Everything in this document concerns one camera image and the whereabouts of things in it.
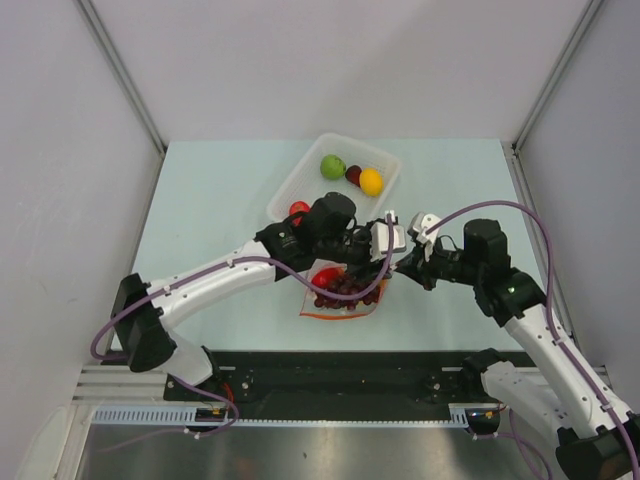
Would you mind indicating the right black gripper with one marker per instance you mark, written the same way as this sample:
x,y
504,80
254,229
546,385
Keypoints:
x,y
416,267

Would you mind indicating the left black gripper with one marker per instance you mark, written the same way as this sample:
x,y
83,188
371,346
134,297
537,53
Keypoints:
x,y
366,270

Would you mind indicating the dark purple grape bunch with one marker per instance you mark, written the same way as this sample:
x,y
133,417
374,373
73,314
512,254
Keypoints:
x,y
346,287

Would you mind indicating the clear zip bag orange zipper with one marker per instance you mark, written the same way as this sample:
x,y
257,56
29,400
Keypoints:
x,y
309,310

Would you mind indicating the red green apple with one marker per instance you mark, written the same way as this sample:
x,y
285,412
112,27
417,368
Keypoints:
x,y
327,278

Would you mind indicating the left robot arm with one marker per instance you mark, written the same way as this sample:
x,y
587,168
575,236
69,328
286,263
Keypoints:
x,y
145,314

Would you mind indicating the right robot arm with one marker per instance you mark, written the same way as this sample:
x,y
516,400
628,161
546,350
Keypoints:
x,y
594,433

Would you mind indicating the yellow lemon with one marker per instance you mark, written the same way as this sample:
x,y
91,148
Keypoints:
x,y
371,182

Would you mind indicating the small red apple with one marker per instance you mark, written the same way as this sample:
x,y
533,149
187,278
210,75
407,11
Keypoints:
x,y
296,211

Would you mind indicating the dark plum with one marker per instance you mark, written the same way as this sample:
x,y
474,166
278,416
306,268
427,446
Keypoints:
x,y
352,175

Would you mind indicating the white plastic basket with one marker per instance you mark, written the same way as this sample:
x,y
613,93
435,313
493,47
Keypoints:
x,y
305,182

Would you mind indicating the green custard apple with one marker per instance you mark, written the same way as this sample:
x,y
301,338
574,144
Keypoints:
x,y
332,167

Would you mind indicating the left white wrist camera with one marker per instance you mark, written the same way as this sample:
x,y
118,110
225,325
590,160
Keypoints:
x,y
387,236

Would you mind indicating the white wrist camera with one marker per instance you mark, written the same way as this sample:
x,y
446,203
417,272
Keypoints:
x,y
423,231
387,236

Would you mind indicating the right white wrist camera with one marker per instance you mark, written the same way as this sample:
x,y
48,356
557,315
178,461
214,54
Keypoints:
x,y
423,231

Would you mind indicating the right aluminium rail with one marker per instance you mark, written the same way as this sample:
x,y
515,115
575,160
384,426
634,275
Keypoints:
x,y
525,197

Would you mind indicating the right white cable duct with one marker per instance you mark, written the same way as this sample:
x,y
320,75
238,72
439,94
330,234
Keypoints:
x,y
481,418

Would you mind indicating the white cable duct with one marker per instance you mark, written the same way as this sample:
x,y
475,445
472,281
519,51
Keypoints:
x,y
173,416
481,418

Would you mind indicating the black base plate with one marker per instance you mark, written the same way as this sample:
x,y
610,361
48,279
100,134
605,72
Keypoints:
x,y
347,386

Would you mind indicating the left white cable duct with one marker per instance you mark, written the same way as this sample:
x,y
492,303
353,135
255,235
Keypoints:
x,y
173,416

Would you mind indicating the right aluminium frame post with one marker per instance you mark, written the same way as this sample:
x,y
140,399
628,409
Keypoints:
x,y
560,67

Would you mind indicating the aluminium frame post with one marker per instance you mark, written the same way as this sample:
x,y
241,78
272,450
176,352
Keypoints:
x,y
104,42
560,67

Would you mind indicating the left aluminium frame post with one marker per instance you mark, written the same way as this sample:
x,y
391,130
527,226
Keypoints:
x,y
104,42

